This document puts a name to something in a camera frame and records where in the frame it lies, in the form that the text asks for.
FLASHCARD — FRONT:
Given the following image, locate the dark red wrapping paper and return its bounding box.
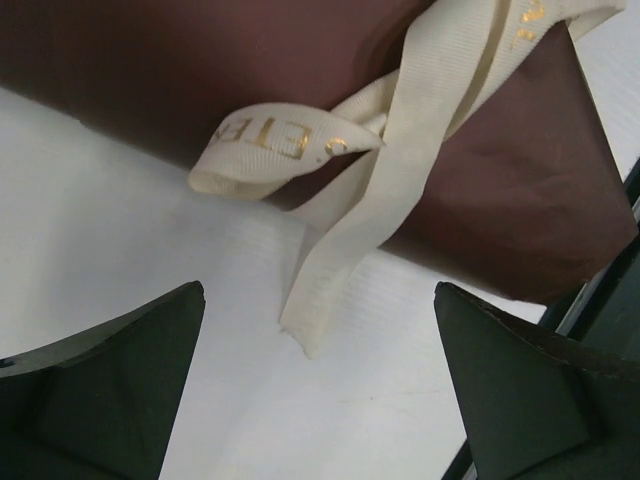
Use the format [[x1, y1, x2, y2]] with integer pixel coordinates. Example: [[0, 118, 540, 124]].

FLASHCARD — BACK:
[[1, 1, 638, 304]]

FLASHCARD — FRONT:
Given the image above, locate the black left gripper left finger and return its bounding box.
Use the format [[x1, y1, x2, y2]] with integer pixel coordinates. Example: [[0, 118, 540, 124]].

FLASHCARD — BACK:
[[1, 281, 205, 479]]

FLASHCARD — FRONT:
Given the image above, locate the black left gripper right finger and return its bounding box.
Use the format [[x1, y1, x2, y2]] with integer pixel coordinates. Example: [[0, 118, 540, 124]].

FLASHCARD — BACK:
[[434, 283, 639, 479]]

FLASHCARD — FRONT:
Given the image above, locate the cream ribbon with gold text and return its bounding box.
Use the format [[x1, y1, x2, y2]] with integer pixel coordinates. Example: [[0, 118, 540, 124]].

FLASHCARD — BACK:
[[188, 1, 625, 356]]

